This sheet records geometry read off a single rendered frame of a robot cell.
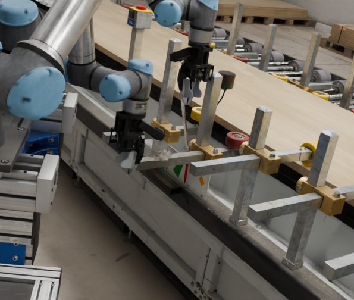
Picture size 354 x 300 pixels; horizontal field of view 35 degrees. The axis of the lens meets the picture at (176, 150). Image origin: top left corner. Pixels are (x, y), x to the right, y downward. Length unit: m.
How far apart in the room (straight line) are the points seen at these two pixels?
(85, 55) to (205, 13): 0.41
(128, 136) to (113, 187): 1.38
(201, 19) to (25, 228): 0.83
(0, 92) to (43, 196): 0.27
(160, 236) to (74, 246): 0.45
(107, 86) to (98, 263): 1.39
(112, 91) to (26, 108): 0.41
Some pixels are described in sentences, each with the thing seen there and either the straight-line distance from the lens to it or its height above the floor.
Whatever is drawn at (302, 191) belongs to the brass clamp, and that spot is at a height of 0.94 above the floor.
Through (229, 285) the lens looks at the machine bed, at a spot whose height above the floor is 0.25.
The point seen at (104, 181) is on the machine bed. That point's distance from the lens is 3.12.
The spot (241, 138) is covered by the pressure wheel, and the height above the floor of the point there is 0.91.
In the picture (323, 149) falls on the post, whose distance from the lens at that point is 1.55.
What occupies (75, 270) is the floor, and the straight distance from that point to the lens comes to 2.72.
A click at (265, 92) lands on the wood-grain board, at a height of 0.90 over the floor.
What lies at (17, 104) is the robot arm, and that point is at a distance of 1.17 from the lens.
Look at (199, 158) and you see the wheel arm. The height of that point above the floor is 0.85.
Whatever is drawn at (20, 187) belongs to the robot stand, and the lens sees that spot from 1.33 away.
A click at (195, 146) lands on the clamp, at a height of 0.86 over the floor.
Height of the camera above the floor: 1.59
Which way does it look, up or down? 23 degrees down
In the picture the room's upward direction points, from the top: 10 degrees clockwise
